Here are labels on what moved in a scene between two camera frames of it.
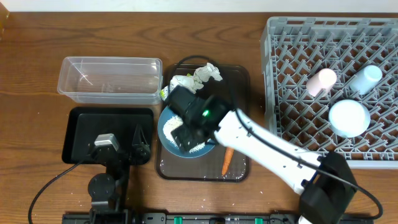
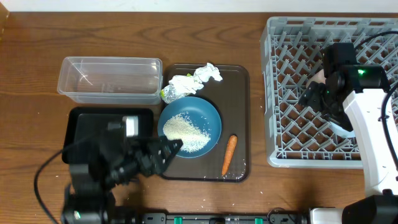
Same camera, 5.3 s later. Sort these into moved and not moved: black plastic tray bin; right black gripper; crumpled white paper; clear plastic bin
Moved: right black gripper
Not moved: clear plastic bin; black plastic tray bin; crumpled white paper
